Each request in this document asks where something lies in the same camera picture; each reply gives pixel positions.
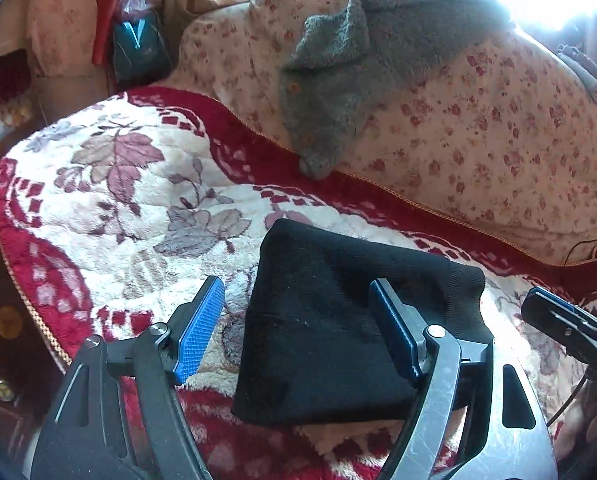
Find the dark red cloth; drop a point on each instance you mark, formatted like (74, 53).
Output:
(3, 80)

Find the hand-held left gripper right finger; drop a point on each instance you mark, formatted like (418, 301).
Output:
(396, 330)

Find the teal bag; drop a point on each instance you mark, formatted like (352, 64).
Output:
(138, 50)

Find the round brass knob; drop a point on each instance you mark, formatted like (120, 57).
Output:
(2, 390)
(7, 321)

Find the grey folded cloth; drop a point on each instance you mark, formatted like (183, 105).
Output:
(590, 75)

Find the grey fleece garment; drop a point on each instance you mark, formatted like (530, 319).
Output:
(338, 95)

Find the red cloth bag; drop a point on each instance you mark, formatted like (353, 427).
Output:
(109, 20)

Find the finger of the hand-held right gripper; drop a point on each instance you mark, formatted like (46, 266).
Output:
(553, 315)

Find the beige floral pillow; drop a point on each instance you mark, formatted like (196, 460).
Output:
(61, 15)

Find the black pants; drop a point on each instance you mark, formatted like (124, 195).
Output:
(318, 335)

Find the red white floral blanket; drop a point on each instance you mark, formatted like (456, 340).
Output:
(143, 220)

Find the dark wooden cabinet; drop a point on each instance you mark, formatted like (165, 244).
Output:
(23, 360)

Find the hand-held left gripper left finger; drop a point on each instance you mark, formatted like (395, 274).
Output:
(198, 332)

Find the beige floral quilt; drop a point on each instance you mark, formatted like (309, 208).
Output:
(478, 150)

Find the person's right hand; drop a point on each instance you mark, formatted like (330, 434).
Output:
(575, 425)

